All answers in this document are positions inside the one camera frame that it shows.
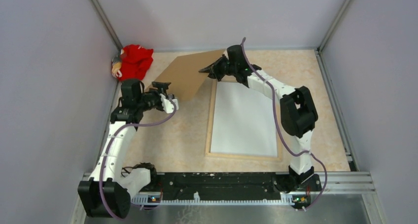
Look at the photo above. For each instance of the brown cardboard backing board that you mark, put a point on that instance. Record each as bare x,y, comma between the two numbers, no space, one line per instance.
181,70

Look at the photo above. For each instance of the light wooden picture frame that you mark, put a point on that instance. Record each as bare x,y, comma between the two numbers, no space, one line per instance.
209,134

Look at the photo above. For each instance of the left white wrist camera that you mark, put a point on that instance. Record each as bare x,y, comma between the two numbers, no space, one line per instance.
170,105

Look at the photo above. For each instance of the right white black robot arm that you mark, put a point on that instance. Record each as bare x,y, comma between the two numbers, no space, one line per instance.
295,116

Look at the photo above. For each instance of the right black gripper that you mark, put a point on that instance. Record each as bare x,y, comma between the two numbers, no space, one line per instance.
213,69

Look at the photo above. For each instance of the printed photo with white border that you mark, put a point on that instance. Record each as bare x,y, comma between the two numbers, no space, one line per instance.
243,124

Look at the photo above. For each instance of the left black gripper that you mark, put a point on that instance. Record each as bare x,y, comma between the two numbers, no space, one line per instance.
162,87

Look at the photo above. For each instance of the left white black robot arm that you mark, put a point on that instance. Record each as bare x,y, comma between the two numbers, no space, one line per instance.
114,150

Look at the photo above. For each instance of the aluminium front rail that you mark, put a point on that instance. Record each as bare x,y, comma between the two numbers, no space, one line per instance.
345,198

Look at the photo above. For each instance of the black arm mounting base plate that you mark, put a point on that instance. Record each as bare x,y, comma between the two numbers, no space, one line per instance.
228,186

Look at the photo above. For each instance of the red cloth doll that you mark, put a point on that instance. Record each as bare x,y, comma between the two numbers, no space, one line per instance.
132,61

